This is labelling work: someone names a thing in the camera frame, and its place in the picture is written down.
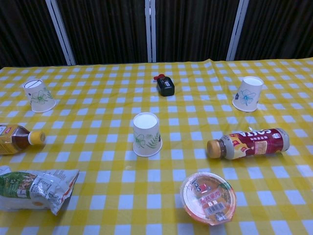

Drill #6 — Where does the orange fruit jelly cup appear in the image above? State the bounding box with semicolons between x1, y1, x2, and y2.
180;171;237;226

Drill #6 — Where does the clear plastic cup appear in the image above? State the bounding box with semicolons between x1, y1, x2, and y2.
22;78;57;113

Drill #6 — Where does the paper cup blue flower print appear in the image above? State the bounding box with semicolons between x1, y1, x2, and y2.
232;76;264;113

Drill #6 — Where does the black partition curtain panel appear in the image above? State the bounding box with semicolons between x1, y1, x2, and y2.
234;0;313;61
0;0;67;68
155;0;242;62
56;0;149;66

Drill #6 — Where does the white partition frame post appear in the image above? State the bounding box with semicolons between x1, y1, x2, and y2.
144;0;157;63
226;0;250;61
45;0;76;66

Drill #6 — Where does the small black bottle red cap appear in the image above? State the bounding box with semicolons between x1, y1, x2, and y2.
153;73;175;97

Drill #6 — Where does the paper cup green leaf print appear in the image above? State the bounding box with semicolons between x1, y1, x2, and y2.
133;112;163;157

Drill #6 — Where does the Costa coffee bottle red label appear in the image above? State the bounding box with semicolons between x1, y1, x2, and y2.
206;127;291;160

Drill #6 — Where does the tea bottle yellow label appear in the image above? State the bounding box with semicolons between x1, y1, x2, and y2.
0;124;46;156

